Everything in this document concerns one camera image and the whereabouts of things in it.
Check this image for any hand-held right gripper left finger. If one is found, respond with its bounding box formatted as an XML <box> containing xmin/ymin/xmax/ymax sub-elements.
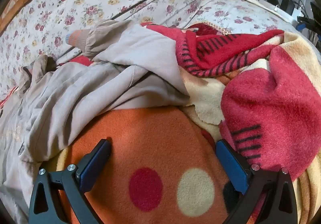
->
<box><xmin>28</xmin><ymin>139</ymin><xmax>112</xmax><ymax>224</ymax></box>

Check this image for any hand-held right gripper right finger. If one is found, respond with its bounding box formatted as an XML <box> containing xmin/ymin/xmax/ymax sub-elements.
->
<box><xmin>216</xmin><ymin>139</ymin><xmax>298</xmax><ymax>224</ymax></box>

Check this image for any beige jacket with striped cuffs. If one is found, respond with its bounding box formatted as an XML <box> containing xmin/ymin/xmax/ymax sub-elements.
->
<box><xmin>0</xmin><ymin>20</ymin><xmax>191</xmax><ymax>216</ymax></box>

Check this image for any orange red dotted fleece blanket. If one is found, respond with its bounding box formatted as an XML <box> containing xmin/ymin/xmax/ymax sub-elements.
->
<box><xmin>0</xmin><ymin>22</ymin><xmax>321</xmax><ymax>224</ymax></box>

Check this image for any white charger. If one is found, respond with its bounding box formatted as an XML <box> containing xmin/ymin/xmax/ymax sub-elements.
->
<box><xmin>291</xmin><ymin>8</ymin><xmax>305</xmax><ymax>19</ymax></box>

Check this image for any black power adapter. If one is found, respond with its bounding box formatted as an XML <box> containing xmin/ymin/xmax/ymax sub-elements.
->
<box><xmin>279</xmin><ymin>0</ymin><xmax>296</xmax><ymax>14</ymax></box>

